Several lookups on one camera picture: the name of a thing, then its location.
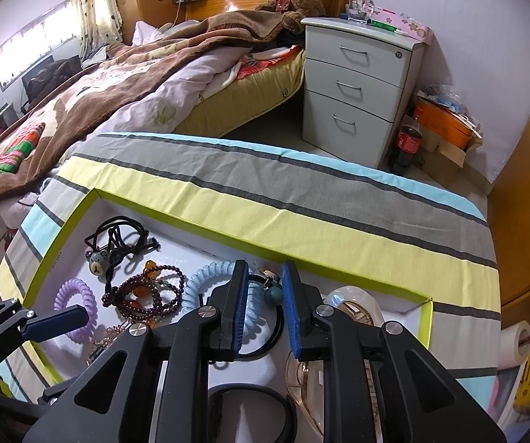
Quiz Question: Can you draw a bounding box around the purple spiral hair tie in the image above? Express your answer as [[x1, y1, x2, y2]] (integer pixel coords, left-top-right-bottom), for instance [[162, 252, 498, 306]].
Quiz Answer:
[[53, 277, 99, 344]]

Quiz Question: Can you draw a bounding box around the light blue spiral hair tie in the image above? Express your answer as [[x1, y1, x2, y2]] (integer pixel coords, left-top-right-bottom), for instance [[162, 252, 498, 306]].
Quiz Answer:
[[181, 260, 266, 342]]

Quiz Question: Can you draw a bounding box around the black ball hair tie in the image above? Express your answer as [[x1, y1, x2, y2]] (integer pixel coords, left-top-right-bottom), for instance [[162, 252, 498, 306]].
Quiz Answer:
[[209, 270, 287, 370]]

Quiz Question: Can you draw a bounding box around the clear gold hair claw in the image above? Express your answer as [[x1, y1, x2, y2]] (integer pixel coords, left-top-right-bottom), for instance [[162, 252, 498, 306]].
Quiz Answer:
[[284, 284, 386, 437]]

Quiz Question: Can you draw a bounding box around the dark beaded bracelet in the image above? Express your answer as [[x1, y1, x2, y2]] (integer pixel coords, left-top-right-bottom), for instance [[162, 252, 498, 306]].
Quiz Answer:
[[101, 260, 187, 326]]

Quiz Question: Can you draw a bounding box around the black bear hair tie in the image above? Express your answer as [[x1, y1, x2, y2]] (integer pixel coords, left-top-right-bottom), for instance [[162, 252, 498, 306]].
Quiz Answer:
[[84, 215, 161, 278]]

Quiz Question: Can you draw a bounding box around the rhinestone hair clip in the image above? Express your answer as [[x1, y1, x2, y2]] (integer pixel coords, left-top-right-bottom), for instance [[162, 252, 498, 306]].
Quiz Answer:
[[87, 321, 131, 365]]

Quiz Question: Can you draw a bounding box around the green shallow box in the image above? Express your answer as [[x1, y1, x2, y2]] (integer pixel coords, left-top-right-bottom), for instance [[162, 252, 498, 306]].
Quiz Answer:
[[3, 196, 444, 442]]

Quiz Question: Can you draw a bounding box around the striped table cloth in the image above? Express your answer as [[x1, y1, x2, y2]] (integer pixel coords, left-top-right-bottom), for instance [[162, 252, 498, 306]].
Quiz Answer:
[[0, 132, 500, 405]]

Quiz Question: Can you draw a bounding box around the brown plush blanket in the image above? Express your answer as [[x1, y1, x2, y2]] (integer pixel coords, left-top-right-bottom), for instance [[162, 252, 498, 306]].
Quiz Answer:
[[0, 10, 283, 201]]

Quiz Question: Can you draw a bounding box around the white paper roll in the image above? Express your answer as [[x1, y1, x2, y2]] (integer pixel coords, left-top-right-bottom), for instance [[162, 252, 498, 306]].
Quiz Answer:
[[497, 320, 530, 370]]

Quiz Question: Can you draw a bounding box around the cola bottle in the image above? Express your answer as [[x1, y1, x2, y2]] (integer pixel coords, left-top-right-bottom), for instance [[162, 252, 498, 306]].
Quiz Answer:
[[388, 125, 423, 175]]

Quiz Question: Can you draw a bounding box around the cardboard box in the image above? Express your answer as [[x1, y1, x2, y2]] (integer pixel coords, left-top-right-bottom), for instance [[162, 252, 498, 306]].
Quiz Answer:
[[420, 126, 483, 168]]

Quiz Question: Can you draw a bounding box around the white bedside drawer cabinet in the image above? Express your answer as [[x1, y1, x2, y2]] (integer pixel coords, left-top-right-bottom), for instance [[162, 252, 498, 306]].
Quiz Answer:
[[302, 17, 427, 168]]

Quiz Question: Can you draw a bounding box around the orange basket with clutter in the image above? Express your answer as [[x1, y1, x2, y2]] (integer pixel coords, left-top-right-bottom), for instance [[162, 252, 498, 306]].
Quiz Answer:
[[413, 84, 483, 151]]

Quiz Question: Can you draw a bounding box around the pink tissue box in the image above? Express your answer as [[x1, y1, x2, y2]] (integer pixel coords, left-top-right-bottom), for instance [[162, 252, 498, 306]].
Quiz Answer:
[[368, 7, 433, 45]]

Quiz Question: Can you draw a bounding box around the floral curtain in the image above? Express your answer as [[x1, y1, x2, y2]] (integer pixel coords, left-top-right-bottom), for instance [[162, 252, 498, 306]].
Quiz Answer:
[[69, 0, 123, 59]]

